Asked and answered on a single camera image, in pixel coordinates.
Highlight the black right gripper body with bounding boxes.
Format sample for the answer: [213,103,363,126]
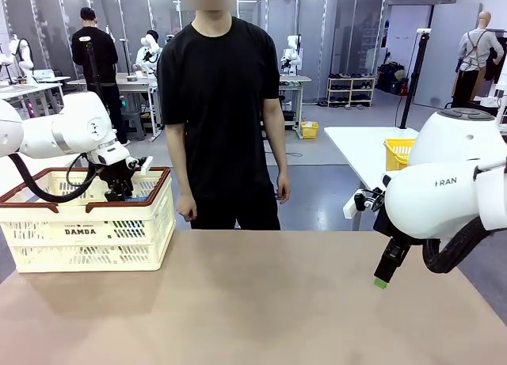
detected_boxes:
[372,206,413,247]

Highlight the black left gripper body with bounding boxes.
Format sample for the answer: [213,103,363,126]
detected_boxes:
[97,158,142,186]

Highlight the person's left forearm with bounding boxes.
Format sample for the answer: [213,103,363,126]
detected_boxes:
[263,97,288,180]

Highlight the person's right forearm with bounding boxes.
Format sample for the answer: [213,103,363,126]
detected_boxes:
[165,123,195,200]

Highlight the yellow plastic basket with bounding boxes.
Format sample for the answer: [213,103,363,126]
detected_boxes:
[383,138,416,172]

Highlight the cream shopping basket brown rim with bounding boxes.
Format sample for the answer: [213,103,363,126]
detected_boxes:
[0,166,177,274]

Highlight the person's right hand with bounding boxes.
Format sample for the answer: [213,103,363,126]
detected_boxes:
[176,192,198,222]

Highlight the person's left hand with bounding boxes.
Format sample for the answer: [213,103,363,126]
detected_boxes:
[274,170,292,203]

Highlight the white side table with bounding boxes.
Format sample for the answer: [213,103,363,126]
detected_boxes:
[323,126,421,231]

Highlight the background workbench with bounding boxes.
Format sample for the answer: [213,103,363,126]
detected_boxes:
[67,74,159,143]
[276,74,312,128]

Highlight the black tripod stand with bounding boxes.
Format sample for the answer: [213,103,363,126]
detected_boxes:
[81,40,106,95]

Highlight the background person black clothes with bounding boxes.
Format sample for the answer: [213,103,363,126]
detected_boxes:
[71,7,130,146]

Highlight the person in black t-shirt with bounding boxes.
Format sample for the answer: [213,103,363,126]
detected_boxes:
[157,0,286,230]

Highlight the white shoe rack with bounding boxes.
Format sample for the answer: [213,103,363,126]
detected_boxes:
[326,74,376,108]

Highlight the black bags pile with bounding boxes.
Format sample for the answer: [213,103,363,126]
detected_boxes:
[378,62,407,95]

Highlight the black light stand pole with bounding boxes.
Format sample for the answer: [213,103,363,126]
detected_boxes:
[399,29,433,129]

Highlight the mannequin with apron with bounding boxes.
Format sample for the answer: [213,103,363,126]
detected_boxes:
[451,10,496,108]

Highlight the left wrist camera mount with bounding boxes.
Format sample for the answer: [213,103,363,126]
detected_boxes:
[126,155,154,174]

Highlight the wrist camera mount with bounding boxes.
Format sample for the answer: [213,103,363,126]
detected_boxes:
[342,185,387,220]
[126,155,154,174]

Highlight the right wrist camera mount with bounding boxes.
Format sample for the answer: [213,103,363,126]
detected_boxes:
[342,185,387,220]

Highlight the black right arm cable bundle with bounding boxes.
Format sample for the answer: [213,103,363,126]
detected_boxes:
[421,216,496,274]

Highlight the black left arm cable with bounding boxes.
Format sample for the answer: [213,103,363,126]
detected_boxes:
[8,153,98,203]

